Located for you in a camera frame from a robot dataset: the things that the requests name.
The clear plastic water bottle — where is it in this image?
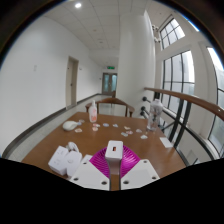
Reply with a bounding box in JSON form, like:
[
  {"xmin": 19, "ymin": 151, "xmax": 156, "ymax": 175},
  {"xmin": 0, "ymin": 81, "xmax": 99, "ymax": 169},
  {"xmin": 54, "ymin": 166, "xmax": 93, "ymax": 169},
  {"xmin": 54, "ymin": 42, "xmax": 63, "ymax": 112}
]
[{"xmin": 146, "ymin": 98, "xmax": 164, "ymax": 132}]

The wooden handrail with black balusters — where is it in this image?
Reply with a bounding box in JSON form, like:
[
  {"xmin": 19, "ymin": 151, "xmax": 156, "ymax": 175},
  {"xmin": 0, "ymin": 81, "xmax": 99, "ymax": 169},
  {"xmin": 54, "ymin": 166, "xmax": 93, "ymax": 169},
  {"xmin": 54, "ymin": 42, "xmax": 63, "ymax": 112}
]
[{"xmin": 141, "ymin": 87, "xmax": 224, "ymax": 164}]

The white flat power plug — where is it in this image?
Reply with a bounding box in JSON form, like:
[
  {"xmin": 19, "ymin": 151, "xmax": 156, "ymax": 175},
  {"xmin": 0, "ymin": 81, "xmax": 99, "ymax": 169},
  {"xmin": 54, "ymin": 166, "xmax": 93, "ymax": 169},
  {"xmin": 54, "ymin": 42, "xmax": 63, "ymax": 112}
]
[{"xmin": 65, "ymin": 150, "xmax": 83, "ymax": 178}]

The small high window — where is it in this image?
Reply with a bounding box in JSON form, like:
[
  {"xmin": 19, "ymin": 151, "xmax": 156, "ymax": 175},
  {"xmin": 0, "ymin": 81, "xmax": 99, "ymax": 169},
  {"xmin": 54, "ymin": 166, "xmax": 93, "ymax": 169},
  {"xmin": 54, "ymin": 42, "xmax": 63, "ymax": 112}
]
[{"xmin": 159, "ymin": 17, "xmax": 186, "ymax": 50}]

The white card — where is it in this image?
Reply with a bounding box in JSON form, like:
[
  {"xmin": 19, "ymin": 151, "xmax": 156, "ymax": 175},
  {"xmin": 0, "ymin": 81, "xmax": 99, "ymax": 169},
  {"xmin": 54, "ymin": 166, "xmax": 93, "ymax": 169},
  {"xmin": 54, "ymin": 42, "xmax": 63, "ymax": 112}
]
[{"xmin": 159, "ymin": 136, "xmax": 174, "ymax": 149}]

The wooden chair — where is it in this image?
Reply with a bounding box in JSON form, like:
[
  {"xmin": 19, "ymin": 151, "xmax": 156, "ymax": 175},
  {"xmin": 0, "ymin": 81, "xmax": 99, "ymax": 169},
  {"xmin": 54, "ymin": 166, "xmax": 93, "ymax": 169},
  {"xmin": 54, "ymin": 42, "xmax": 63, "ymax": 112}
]
[{"xmin": 84, "ymin": 97, "xmax": 136, "ymax": 118}]

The beige single door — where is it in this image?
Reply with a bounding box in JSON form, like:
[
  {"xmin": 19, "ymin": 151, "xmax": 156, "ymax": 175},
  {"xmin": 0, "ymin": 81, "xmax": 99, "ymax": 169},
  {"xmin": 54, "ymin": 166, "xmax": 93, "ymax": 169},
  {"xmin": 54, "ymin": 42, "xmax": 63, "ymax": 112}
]
[{"xmin": 65, "ymin": 55, "xmax": 80, "ymax": 109}]

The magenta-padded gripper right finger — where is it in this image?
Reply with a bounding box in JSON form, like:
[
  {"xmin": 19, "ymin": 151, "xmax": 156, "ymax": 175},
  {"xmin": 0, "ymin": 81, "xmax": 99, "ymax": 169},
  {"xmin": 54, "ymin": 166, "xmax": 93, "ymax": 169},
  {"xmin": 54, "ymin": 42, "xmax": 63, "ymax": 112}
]
[{"xmin": 119, "ymin": 144, "xmax": 161, "ymax": 191}]

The white charger block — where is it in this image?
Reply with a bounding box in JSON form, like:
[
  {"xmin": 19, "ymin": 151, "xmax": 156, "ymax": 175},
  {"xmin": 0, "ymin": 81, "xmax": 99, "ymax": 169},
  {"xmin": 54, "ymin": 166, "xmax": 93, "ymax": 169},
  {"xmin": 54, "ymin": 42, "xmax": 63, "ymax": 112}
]
[{"xmin": 104, "ymin": 140, "xmax": 124, "ymax": 176}]

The tall black-framed window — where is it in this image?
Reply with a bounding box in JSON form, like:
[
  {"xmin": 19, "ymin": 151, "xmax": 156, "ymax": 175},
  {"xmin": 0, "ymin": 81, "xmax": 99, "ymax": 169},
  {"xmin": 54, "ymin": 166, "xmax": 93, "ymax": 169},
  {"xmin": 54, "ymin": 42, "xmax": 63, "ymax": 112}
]
[{"xmin": 161, "ymin": 50, "xmax": 196, "ymax": 114}]

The white coiled cable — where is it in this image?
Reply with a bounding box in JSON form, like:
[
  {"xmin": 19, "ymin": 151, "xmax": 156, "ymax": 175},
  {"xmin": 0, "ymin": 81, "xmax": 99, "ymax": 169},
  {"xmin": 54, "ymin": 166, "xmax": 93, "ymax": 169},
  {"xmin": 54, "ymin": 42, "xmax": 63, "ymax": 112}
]
[{"xmin": 65, "ymin": 141, "xmax": 80, "ymax": 154}]

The clear bottle with orange label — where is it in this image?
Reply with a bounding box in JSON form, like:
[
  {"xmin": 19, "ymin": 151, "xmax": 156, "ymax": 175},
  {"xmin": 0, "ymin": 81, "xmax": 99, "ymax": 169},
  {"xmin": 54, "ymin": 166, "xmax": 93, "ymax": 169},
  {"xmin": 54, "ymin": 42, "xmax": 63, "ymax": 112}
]
[{"xmin": 88, "ymin": 99, "xmax": 98, "ymax": 124}]

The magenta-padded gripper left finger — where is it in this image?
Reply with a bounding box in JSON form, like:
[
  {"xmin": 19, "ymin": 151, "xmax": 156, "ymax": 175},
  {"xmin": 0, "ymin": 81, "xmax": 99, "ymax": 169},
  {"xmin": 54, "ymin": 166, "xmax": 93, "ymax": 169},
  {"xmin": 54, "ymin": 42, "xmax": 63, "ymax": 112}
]
[{"xmin": 69, "ymin": 147, "xmax": 111, "ymax": 192}]

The glazed double door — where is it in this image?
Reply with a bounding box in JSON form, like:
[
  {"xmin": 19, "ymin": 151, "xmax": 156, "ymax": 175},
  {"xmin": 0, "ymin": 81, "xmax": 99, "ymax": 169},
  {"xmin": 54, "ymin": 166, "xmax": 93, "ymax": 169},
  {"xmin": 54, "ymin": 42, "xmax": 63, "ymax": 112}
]
[{"xmin": 101, "ymin": 72, "xmax": 118, "ymax": 95}]

